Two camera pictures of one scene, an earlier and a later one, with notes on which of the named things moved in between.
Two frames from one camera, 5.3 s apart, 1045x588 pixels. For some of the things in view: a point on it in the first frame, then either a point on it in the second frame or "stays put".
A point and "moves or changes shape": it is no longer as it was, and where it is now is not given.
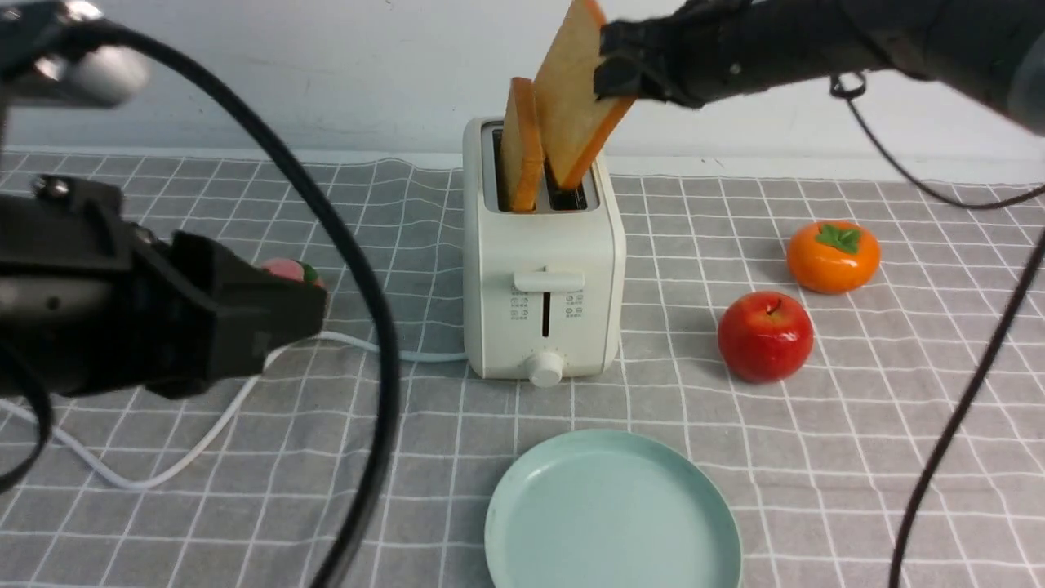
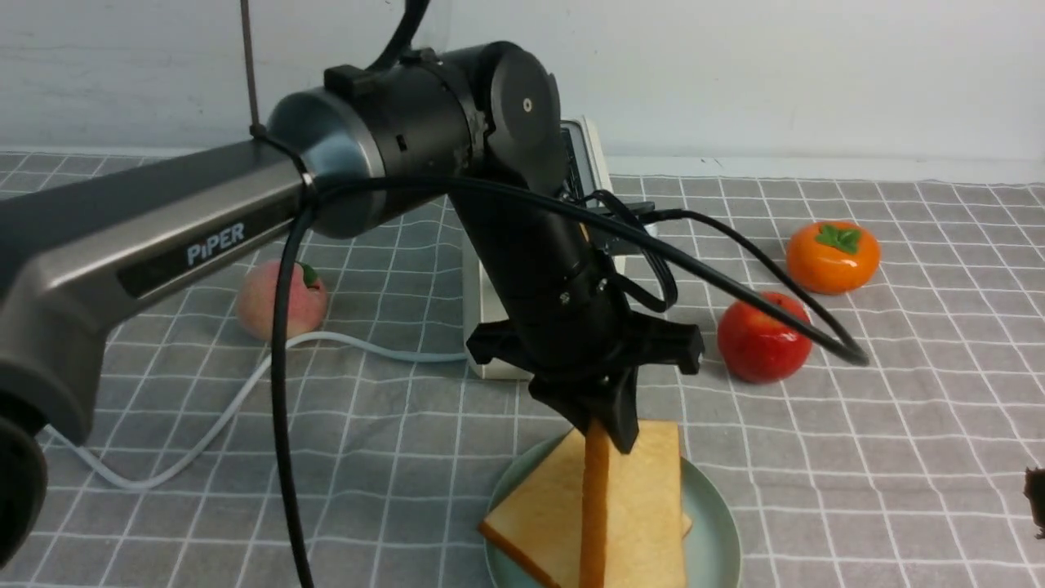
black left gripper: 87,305 → 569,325
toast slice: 521,147 moves or changes shape
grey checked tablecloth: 807,338 stays put
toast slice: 574,122 → 540,523
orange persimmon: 833,257 stays put
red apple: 766,336 stays put
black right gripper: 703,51 → 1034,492
